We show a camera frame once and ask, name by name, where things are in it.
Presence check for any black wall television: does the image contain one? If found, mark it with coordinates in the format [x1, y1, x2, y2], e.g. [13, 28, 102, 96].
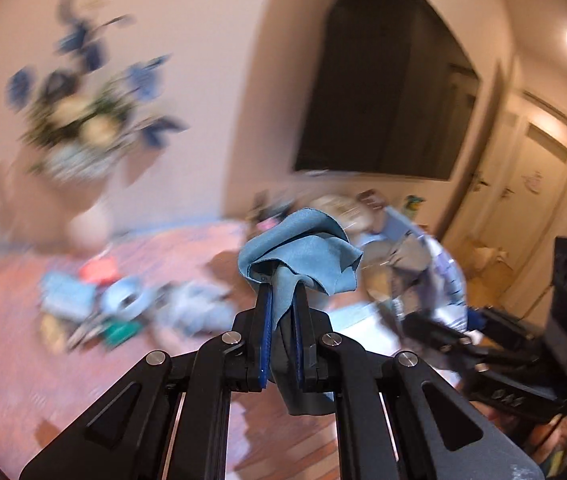
[293, 0, 480, 182]

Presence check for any light blue round holder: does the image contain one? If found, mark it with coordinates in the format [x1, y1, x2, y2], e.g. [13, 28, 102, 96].
[100, 277, 157, 320]

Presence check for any green packet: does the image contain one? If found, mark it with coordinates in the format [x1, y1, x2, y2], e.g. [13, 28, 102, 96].
[100, 321, 143, 349]

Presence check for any orange packet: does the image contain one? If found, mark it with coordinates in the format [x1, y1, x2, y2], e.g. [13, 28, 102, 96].
[80, 257, 118, 284]

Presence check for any light blue cloth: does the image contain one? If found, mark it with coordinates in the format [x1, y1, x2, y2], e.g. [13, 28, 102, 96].
[161, 282, 237, 337]

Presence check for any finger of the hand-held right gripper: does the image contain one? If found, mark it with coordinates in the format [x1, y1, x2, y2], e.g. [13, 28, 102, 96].
[397, 306, 547, 372]

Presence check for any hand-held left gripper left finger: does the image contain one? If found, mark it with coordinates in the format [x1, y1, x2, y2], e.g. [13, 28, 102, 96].
[18, 284, 271, 480]

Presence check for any clear plastic bag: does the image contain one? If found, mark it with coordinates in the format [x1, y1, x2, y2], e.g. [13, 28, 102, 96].
[361, 207, 469, 333]

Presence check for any pale blue folded cloth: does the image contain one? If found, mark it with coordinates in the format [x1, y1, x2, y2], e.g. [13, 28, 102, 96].
[38, 271, 97, 322]

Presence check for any white door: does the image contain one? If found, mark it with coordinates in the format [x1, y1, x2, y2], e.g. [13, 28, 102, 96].
[481, 92, 567, 263]

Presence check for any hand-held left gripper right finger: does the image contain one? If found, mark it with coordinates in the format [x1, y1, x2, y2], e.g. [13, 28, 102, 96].
[292, 284, 547, 480]

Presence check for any white ribbed vase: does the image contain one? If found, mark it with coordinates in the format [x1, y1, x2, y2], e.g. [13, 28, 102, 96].
[38, 170, 114, 253]

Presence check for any blue microfiber cloth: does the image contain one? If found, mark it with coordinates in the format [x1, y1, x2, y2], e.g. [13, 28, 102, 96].
[238, 207, 364, 417]

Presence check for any blue and white flower bouquet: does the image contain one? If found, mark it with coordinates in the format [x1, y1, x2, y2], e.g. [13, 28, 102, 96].
[6, 0, 189, 183]

